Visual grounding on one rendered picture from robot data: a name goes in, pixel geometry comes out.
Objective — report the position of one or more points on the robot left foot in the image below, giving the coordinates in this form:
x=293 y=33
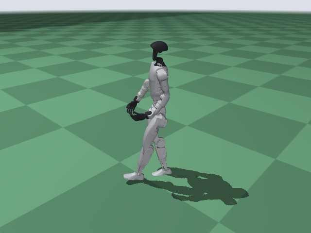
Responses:
x=133 y=176

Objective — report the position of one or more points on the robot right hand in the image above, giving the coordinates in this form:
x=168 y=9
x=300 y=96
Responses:
x=131 y=106

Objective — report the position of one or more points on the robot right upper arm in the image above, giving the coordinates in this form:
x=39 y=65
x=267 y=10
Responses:
x=146 y=82

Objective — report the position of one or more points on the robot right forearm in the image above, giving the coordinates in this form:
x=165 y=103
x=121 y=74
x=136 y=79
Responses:
x=141 y=93

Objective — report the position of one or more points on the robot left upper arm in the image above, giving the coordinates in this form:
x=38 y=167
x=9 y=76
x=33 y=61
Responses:
x=162 y=77

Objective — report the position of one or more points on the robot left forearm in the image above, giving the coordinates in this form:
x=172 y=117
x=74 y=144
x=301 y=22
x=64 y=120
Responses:
x=158 y=106

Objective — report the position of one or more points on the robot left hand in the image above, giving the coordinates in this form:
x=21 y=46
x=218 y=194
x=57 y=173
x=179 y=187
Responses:
x=140 y=116

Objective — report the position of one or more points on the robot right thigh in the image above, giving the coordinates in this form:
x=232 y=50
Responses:
x=159 y=141

